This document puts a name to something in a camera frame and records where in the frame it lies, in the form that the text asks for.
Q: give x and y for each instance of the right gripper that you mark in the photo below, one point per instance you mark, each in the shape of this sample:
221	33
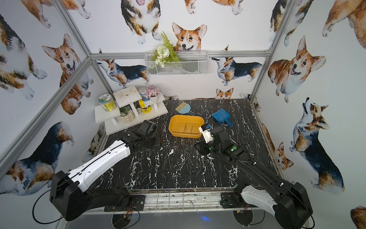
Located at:
214	134

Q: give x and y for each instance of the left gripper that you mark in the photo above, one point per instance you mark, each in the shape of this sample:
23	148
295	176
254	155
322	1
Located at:
150	128

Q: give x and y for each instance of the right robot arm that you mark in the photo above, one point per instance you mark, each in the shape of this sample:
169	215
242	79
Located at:
288	203

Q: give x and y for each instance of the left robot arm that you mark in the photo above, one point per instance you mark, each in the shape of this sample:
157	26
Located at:
70	192

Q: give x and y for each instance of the yellow plastic storage box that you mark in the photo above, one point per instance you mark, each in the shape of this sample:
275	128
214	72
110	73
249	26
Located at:
177	125

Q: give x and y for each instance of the small plant in woven pot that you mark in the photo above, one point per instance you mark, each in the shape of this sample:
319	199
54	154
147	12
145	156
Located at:
126	114

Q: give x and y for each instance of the blue plastic scoop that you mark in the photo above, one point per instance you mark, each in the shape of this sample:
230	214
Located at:
222	116

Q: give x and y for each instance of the white tiered shelf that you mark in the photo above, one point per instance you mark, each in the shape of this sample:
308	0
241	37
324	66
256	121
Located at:
118	111

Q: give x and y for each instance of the pink flowers in white pot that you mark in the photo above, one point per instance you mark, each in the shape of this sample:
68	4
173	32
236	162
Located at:
152	92

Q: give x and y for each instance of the light blue hand brush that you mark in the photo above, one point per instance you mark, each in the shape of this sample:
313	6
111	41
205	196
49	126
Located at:
184	109

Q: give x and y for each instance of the green lidded glass jar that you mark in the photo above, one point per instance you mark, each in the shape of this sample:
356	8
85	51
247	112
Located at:
107	102

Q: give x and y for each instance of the green white artificial plant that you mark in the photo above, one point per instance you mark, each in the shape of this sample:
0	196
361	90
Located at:
165	53

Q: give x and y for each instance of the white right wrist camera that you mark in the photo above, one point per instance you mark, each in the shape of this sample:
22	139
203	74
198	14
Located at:
205	130

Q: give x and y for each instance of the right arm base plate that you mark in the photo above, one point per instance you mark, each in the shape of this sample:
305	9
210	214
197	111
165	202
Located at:
231	200

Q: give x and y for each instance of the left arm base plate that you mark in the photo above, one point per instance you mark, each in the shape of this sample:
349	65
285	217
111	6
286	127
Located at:
131	202

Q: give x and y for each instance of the white wire wall basket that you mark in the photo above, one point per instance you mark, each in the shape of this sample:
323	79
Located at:
191	63

